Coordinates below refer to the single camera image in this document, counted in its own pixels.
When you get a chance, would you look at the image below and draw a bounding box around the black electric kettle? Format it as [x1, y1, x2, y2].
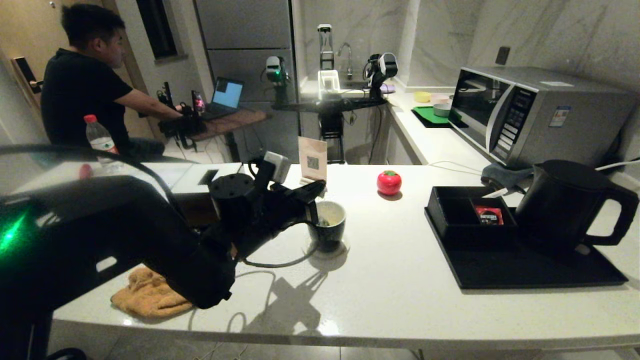
[516, 159, 640, 253]

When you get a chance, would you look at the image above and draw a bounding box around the black mug white inside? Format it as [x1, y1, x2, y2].
[307, 200, 348, 253]

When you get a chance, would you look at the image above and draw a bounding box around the beige QR code sign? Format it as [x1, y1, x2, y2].
[298, 136, 329, 187]

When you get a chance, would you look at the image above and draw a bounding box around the black tissue box white lid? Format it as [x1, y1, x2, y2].
[172, 162, 253, 226]

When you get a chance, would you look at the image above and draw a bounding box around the red tomato toy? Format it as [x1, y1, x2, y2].
[377, 170, 404, 196]

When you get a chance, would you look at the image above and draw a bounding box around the brown wooden desk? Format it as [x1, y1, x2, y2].
[192, 108, 271, 163]

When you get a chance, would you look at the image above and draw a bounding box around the white kitchen cabinet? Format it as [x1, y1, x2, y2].
[386, 106, 427, 166]

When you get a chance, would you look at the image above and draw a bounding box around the grey device green light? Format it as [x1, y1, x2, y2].
[265, 55, 291, 105]

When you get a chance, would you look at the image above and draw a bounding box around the open black laptop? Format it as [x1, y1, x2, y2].
[205, 76, 246, 121]

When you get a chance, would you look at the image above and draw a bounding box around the black teleoperation rig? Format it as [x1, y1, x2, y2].
[156, 81, 208, 149]

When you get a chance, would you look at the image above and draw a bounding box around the green tray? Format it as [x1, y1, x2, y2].
[412, 105, 469, 129]

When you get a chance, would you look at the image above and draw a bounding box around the black compartment box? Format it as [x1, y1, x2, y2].
[428, 186, 520, 250]

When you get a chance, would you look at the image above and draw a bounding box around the chrome sink faucet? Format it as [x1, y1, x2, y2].
[338, 42, 354, 81]

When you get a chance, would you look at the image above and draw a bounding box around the green mat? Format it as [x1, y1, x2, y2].
[415, 105, 454, 124]

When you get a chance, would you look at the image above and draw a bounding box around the tall clear blender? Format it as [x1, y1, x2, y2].
[317, 23, 335, 71]

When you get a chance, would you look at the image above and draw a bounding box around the orange fluffy towel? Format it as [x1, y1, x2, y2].
[111, 266, 195, 319]

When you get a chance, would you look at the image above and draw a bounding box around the grey refrigerator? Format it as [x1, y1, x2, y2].
[195, 0, 301, 165]

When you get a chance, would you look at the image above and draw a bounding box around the red coffee sachet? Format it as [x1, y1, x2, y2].
[474, 205, 505, 226]

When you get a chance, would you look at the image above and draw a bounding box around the dark grey cloth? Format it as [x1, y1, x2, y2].
[481, 163, 537, 194]

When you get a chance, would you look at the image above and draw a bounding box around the clear water bottle red cap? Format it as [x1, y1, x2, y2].
[84, 114, 124, 173]

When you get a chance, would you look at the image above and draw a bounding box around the large black tray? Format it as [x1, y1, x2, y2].
[425, 205, 630, 291]

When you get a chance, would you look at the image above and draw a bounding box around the dark window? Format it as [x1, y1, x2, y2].
[136, 0, 181, 62]

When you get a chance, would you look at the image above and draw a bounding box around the man in black shirt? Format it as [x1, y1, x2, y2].
[40, 4, 211, 157]

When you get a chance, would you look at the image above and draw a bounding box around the silver microwave oven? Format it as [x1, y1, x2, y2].
[450, 66, 640, 170]

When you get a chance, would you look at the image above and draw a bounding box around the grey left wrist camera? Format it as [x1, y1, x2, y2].
[262, 151, 292, 185]

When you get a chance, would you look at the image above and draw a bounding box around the black white camera device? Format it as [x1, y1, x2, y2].
[365, 52, 399, 100]

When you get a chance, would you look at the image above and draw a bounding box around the black ring shaped part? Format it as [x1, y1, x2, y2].
[45, 347, 88, 360]

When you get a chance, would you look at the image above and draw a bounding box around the black door lock handle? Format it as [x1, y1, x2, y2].
[12, 56, 45, 96]

